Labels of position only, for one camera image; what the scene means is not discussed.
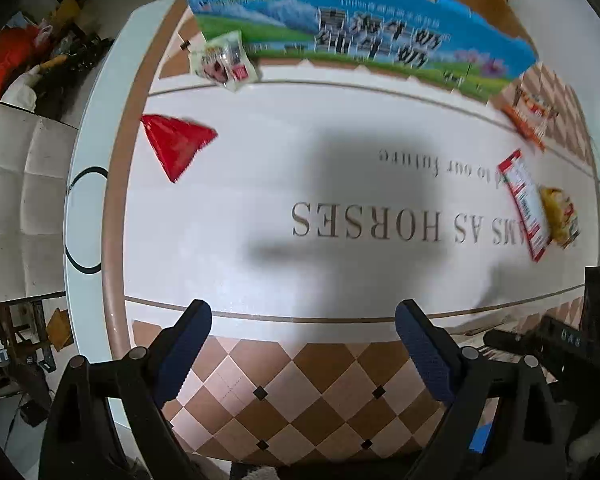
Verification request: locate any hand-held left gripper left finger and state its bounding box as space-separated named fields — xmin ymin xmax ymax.
xmin=39 ymin=300 xmax=213 ymax=480

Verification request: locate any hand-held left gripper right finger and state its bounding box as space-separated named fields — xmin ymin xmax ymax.
xmin=395 ymin=300 xmax=573 ymax=480

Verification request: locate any yellow panda snack packet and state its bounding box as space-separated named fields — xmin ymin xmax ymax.
xmin=537 ymin=186 xmax=581 ymax=250

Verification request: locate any red white packet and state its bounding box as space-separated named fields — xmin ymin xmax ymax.
xmin=497 ymin=148 xmax=551 ymax=262

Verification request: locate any orange white cartoon packet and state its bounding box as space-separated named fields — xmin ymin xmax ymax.
xmin=500 ymin=85 xmax=561 ymax=153

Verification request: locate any red triangular packet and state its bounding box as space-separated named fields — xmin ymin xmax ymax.
xmin=140 ymin=114 xmax=218 ymax=183

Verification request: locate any small green white packet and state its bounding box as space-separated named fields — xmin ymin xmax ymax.
xmin=189 ymin=31 xmax=261 ymax=93

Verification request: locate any cardboard box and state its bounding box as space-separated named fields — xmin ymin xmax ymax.
xmin=184 ymin=0 xmax=538 ymax=106

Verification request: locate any person's right forearm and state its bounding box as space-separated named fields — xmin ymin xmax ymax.
xmin=567 ymin=420 xmax=600 ymax=467

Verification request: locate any person's dark fleece clothing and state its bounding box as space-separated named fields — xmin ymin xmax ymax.
xmin=230 ymin=460 xmax=421 ymax=480

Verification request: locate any checkered table cover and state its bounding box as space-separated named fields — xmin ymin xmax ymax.
xmin=102 ymin=0 xmax=600 ymax=466

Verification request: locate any wooden chair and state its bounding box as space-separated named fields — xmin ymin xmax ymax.
xmin=0 ymin=300 xmax=76 ymax=396

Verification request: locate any white padded chair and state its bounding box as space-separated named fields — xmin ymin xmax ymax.
xmin=0 ymin=102 xmax=81 ymax=306

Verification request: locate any white duck plush toy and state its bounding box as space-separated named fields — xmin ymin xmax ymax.
xmin=0 ymin=55 xmax=76 ymax=111

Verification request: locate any black folding cart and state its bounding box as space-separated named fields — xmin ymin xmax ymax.
xmin=35 ymin=30 xmax=111 ymax=91

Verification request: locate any red plastic bag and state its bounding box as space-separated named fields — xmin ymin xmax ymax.
xmin=0 ymin=27 xmax=41 ymax=116

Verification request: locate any yellow bag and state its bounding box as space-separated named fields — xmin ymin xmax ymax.
xmin=45 ymin=0 xmax=83 ymax=31

